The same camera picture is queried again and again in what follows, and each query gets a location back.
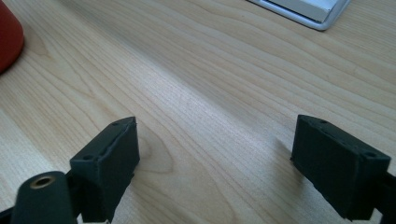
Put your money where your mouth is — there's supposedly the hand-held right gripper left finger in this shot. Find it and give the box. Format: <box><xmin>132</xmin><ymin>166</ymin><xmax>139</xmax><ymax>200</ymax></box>
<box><xmin>69</xmin><ymin>116</ymin><xmax>141</xmax><ymax>224</ymax></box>

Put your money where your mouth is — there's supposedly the red cup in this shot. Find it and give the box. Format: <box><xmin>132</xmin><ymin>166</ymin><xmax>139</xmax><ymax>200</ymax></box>
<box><xmin>0</xmin><ymin>0</ymin><xmax>25</xmax><ymax>75</ymax></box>

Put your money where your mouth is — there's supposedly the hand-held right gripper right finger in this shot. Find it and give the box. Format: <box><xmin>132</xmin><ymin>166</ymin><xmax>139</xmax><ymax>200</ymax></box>
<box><xmin>290</xmin><ymin>114</ymin><xmax>392</xmax><ymax>222</ymax></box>

